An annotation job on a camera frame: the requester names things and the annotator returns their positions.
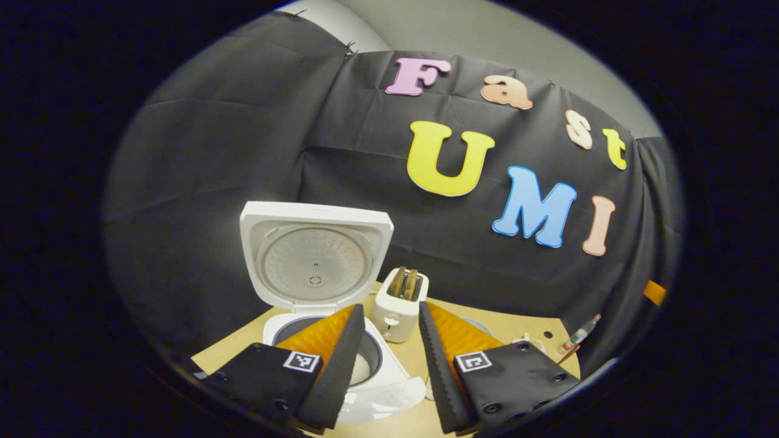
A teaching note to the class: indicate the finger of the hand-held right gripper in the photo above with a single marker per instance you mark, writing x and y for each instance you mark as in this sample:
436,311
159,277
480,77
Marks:
655,292

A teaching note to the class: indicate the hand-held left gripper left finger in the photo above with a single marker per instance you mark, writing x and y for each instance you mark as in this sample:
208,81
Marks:
341,371

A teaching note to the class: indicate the white rice cooker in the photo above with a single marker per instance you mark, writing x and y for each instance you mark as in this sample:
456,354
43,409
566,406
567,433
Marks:
316,267

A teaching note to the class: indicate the clear plastic water bottle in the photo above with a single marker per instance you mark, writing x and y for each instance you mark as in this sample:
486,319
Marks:
579,334

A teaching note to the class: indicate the black backdrop cloth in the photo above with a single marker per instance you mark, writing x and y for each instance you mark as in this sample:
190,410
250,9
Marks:
243,152

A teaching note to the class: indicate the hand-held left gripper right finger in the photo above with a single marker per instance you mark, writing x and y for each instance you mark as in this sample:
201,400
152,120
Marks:
441,377

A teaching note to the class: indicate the white toaster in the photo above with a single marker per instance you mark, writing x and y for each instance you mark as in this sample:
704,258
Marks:
392,319

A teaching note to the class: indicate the thin brown wooden stick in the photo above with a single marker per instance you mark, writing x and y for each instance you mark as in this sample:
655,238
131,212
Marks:
567,355

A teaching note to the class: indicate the brown bread slice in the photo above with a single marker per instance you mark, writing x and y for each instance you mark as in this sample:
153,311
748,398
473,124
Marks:
411,286
397,283

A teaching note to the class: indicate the white compartment dish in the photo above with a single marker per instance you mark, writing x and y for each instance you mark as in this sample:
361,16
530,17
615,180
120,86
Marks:
528,339

